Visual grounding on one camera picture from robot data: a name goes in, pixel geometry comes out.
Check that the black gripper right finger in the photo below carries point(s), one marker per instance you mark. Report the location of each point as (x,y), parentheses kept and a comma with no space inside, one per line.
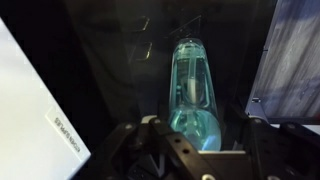
(283,153)

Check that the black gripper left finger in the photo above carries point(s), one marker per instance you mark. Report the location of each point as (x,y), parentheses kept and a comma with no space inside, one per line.
(150,153)

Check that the green hand sanitizer pump bottle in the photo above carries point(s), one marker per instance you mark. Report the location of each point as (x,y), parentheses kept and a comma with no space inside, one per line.
(191,83)

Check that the black stainless microwave oven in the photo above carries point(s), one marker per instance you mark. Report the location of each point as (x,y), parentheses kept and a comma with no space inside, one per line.
(100,66)

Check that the white upper cabinets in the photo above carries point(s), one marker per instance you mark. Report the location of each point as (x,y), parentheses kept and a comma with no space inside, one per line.
(26,116)

